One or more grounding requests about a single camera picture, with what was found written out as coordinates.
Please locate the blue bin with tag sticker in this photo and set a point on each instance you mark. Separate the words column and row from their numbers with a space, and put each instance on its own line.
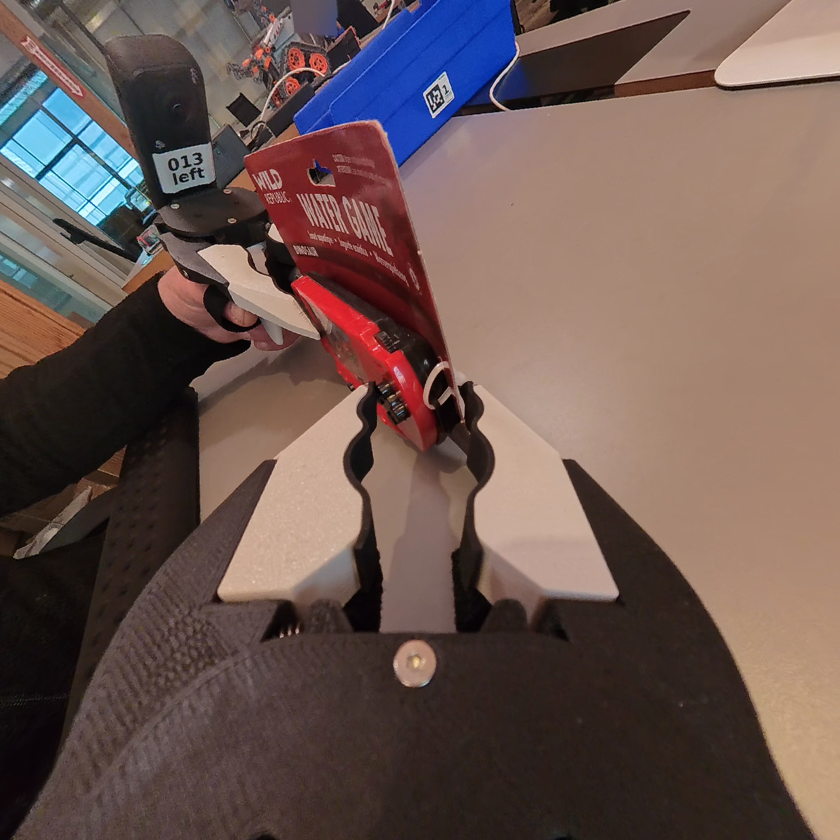
column 407, row 65

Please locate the person's left forearm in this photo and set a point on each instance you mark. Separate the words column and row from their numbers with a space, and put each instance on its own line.
column 98, row 394

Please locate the person's black clothing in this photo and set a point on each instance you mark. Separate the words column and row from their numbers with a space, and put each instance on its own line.
column 39, row 656

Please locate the black desk mat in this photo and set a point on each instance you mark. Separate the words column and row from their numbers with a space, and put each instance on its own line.
column 590, row 52

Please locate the red handheld toy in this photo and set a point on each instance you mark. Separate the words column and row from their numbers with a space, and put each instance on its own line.
column 354, row 216

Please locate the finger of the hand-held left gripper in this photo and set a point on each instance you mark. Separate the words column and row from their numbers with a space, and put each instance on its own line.
column 262, row 295
column 272, row 256

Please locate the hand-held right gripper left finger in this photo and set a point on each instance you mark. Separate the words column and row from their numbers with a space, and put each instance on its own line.
column 295, row 525

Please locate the orange black toy robot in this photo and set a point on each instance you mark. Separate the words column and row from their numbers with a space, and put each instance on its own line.
column 289, row 65

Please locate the blue plastic bin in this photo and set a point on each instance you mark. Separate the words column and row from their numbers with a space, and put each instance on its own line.
column 321, row 108

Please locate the person's left hand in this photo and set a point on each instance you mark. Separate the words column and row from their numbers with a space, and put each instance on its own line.
column 180, row 302

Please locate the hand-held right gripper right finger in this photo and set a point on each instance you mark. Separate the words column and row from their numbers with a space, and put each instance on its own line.
column 541, row 525

